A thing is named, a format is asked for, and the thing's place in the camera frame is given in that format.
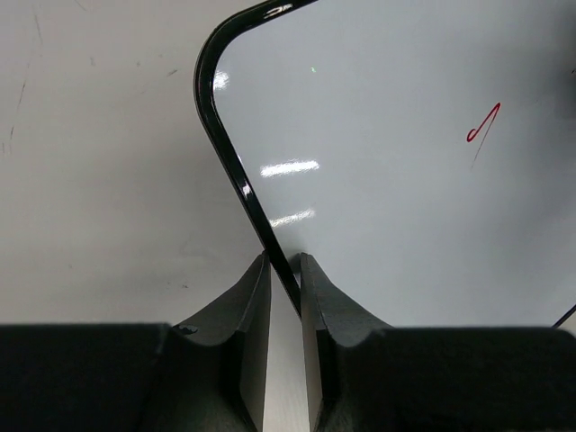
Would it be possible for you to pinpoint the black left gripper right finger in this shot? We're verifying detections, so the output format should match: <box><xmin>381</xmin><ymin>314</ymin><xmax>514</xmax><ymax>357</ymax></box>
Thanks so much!
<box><xmin>300</xmin><ymin>254</ymin><xmax>575</xmax><ymax>431</ymax></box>

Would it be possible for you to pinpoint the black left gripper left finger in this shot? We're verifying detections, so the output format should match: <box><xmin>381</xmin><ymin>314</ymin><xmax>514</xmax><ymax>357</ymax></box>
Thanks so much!
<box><xmin>1</xmin><ymin>254</ymin><xmax>271</xmax><ymax>431</ymax></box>

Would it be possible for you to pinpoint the white whiteboard black frame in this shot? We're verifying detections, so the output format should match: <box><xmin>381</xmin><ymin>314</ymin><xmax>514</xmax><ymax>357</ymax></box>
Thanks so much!
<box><xmin>194</xmin><ymin>1</ymin><xmax>575</xmax><ymax>327</ymax></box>

